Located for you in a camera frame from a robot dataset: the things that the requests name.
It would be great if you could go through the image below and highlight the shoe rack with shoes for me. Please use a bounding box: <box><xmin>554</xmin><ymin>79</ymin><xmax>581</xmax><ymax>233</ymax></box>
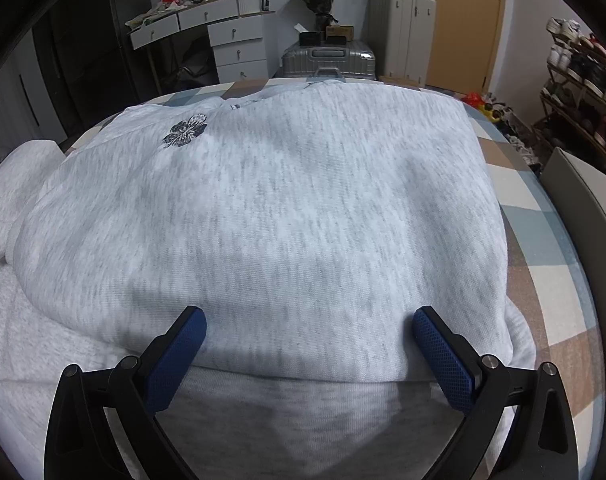
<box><xmin>533</xmin><ymin>17</ymin><xmax>606</xmax><ymax>183</ymax></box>

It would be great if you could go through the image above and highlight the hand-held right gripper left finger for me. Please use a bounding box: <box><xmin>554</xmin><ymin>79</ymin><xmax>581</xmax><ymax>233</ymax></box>
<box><xmin>45</xmin><ymin>305</ymin><xmax>207</xmax><ymax>480</ymax></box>

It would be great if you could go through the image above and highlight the pile of toys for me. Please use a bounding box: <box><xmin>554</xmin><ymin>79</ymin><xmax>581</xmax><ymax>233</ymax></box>
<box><xmin>463</xmin><ymin>91</ymin><xmax>541</xmax><ymax>171</ymax></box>

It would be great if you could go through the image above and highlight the wooden door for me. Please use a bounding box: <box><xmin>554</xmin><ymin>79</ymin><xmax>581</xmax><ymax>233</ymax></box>
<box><xmin>425</xmin><ymin>0</ymin><xmax>508</xmax><ymax>92</ymax></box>

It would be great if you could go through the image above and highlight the light grey hoodie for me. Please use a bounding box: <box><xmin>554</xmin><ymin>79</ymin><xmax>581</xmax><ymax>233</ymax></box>
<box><xmin>0</xmin><ymin>80</ymin><xmax>538</xmax><ymax>480</ymax></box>

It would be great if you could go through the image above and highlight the beige upright suitcase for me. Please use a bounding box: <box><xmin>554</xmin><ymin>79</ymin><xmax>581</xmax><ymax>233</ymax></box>
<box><xmin>367</xmin><ymin>0</ymin><xmax>437</xmax><ymax>86</ymax></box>

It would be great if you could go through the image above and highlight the checked bed sheet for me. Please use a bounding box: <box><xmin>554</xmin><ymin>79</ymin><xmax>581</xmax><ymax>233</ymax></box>
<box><xmin>65</xmin><ymin>77</ymin><xmax>606</xmax><ymax>480</ymax></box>

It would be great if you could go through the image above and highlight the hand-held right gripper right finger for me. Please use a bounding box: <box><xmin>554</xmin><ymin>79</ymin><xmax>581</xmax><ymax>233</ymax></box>
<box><xmin>413</xmin><ymin>305</ymin><xmax>578</xmax><ymax>480</ymax></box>

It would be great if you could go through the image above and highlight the white dressing table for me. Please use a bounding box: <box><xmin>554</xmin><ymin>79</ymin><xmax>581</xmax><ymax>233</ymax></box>
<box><xmin>128</xmin><ymin>0</ymin><xmax>276</xmax><ymax>83</ymax></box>

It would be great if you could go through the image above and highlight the wrapped flower bouquet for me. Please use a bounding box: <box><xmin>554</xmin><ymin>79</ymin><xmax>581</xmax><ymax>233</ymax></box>
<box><xmin>290</xmin><ymin>0</ymin><xmax>336</xmax><ymax>31</ymax></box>

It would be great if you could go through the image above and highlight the silver suitcase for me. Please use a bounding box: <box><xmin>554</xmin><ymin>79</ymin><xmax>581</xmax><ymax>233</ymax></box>
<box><xmin>281</xmin><ymin>42</ymin><xmax>377</xmax><ymax>82</ymax></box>

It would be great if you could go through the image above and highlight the dark grey fridge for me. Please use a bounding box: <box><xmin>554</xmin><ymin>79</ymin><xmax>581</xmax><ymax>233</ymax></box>
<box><xmin>33</xmin><ymin>0</ymin><xmax>156</xmax><ymax>136</ymax></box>

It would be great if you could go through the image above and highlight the black bag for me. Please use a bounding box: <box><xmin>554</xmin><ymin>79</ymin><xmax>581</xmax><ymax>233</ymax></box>
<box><xmin>173</xmin><ymin>40</ymin><xmax>218</xmax><ymax>92</ymax></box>

